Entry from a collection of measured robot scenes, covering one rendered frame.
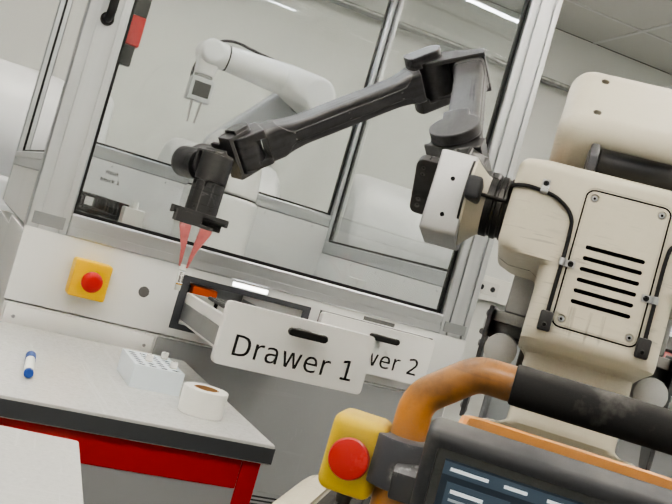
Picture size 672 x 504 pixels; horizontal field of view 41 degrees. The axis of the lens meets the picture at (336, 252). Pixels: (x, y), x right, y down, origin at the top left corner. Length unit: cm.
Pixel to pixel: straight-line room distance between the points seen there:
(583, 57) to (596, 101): 483
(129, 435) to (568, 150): 70
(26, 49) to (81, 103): 332
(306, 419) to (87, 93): 83
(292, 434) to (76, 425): 83
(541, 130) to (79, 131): 435
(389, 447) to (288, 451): 125
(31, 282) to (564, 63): 461
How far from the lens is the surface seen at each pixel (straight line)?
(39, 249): 183
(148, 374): 150
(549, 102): 592
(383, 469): 80
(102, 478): 132
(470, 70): 165
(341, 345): 165
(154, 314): 188
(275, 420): 201
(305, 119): 163
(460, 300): 214
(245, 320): 157
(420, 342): 209
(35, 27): 516
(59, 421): 127
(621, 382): 118
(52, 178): 183
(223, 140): 161
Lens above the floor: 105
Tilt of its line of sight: level
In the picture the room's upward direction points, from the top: 16 degrees clockwise
